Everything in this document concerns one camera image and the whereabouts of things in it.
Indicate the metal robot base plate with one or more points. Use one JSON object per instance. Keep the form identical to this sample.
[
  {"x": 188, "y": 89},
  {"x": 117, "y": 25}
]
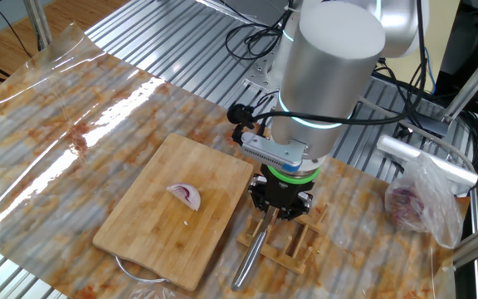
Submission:
[{"x": 264, "y": 68}]

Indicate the thin aluminium frame bar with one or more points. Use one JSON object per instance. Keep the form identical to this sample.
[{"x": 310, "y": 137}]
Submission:
[{"x": 477, "y": 270}]

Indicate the wooden peg dish rack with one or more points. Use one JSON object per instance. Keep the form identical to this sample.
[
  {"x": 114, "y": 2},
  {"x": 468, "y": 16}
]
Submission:
[{"x": 278, "y": 256}]

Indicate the clear plastic table sheet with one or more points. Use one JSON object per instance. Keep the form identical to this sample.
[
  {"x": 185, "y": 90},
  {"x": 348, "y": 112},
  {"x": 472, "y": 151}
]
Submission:
[{"x": 77, "y": 124}]

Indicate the red onion wedge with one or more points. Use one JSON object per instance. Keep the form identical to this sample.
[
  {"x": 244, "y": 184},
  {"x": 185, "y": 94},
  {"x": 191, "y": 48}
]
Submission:
[{"x": 185, "y": 196}]

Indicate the bamboo cutting board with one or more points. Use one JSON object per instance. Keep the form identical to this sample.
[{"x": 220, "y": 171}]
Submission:
[{"x": 160, "y": 232}]

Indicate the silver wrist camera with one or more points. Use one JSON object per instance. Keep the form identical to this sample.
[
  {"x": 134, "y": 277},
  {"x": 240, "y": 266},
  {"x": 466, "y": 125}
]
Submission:
[{"x": 272, "y": 151}]

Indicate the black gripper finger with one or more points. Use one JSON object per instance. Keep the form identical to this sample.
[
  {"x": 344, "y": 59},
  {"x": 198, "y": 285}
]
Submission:
[
  {"x": 303, "y": 207},
  {"x": 257, "y": 193}
]

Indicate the crumpled clear plastic bag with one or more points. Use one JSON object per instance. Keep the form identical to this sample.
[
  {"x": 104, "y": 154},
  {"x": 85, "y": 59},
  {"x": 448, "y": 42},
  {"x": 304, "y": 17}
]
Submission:
[{"x": 434, "y": 207}]

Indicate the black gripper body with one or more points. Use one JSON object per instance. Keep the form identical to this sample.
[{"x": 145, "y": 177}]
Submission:
[{"x": 284, "y": 193}]

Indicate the steel cleaver knife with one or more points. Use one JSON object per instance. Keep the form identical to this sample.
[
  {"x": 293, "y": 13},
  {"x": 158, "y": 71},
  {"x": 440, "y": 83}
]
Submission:
[{"x": 251, "y": 257}]

